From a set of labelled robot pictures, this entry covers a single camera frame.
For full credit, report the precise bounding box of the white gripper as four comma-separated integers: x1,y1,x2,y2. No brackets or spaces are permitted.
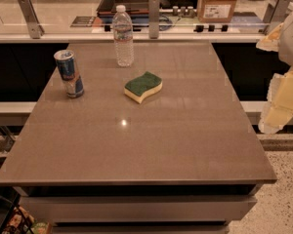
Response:
256,12,293,134

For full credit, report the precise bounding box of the red bull can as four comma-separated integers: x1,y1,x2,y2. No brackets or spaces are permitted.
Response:
54,50,84,98

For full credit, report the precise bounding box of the brown cardboard box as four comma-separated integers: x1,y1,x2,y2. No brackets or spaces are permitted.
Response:
197,0,237,22

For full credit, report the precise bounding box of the green yellow sponge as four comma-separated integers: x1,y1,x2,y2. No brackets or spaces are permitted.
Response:
124,71,163,104

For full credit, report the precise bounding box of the black open case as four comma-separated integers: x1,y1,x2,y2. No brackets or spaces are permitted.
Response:
97,0,148,17

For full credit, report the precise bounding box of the clear plastic water bottle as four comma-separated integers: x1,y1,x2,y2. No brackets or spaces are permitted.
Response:
112,5,134,67

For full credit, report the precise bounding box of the snack rack lower left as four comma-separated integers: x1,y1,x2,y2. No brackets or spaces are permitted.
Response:
0,207,52,234

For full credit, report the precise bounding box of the right metal glass bracket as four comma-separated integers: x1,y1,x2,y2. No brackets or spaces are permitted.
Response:
263,0,291,34

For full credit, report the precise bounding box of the metal glass bracket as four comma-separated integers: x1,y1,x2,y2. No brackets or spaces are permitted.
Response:
148,0,160,39
263,0,291,34
18,0,44,39

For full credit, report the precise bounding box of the middle metal glass bracket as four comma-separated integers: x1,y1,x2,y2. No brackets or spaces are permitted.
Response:
148,0,160,39

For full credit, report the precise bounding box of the left metal glass bracket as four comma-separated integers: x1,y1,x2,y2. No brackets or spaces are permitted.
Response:
18,0,44,39

